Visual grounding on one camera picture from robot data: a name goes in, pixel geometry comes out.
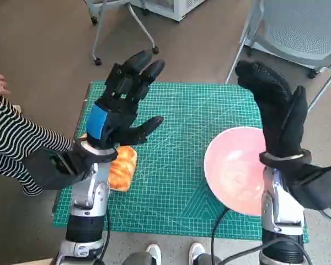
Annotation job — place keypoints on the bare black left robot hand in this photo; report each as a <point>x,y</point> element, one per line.
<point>118,94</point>

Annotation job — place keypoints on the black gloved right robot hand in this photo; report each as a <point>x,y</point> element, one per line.
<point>281,116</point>

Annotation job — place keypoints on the pink bowl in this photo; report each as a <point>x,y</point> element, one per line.
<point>231,171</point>

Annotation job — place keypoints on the orange braided toy bread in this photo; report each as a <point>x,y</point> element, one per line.
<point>122,171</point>

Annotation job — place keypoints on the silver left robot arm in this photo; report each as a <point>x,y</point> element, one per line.
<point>85,198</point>

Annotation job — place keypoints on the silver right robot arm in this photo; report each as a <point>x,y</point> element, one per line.
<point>284,209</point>

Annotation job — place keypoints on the green cutting mat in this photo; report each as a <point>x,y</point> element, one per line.
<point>176,124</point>

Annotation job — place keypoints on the grey mesh chair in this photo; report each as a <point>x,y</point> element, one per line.
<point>300,27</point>

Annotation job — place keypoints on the person's beige shoe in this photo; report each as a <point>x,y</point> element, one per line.
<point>17,108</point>

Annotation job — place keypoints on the white cabinet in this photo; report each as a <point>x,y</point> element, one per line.
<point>176,8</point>

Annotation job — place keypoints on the person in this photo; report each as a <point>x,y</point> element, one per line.
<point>11,132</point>

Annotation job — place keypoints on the white shoe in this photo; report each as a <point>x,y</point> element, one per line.
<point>196,251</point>
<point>153,252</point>

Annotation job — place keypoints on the dark grey leg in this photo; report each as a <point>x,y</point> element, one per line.
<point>208,260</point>
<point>138,260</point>

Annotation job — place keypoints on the grey chair frame with casters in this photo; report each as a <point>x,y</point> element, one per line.
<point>98,61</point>

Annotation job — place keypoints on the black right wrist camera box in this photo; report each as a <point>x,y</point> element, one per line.
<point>317,185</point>

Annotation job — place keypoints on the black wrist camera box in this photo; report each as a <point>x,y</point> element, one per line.
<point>317,185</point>
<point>49,171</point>

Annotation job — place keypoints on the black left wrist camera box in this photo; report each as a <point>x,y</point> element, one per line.
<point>49,171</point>

